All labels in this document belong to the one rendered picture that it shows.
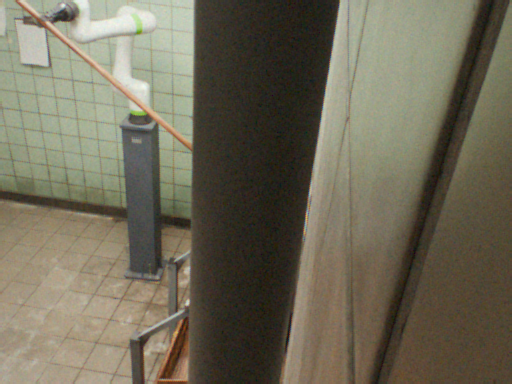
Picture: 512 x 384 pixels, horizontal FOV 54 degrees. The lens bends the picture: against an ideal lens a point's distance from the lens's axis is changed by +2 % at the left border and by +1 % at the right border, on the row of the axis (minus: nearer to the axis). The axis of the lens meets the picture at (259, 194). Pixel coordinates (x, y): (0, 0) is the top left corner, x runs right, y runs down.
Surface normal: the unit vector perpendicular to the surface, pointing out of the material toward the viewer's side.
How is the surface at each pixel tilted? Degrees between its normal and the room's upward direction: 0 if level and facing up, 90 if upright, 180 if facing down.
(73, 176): 90
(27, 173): 90
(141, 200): 90
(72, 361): 0
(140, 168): 90
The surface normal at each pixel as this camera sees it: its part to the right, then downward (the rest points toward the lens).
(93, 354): 0.08, -0.86
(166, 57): -0.15, 0.50
